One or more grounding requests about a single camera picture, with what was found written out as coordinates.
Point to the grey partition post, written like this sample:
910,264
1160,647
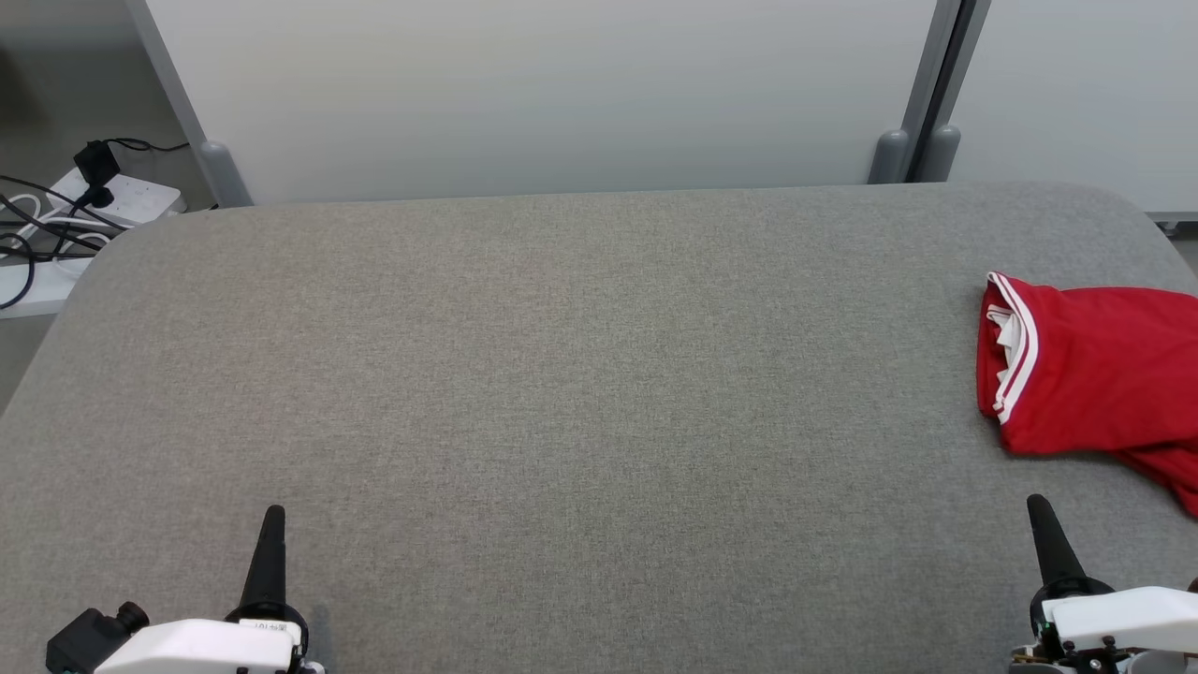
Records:
941,154
225,178
889,159

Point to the red shorts with white stripe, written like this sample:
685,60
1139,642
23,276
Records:
1175,482

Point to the grey partition base bar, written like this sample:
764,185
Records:
1179,223

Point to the white power strip with adapter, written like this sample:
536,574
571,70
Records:
140,198

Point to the red Bulls jersey shirt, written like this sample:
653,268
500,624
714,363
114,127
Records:
1104,365

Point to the wide white partition panel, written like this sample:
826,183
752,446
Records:
543,94

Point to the black power adapter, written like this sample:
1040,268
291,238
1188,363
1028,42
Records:
95,161

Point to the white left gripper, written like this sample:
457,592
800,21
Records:
206,648

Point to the long white power strip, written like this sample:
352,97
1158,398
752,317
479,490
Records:
42,285

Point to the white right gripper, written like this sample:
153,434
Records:
1132,622

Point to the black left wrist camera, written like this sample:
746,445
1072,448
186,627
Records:
89,641

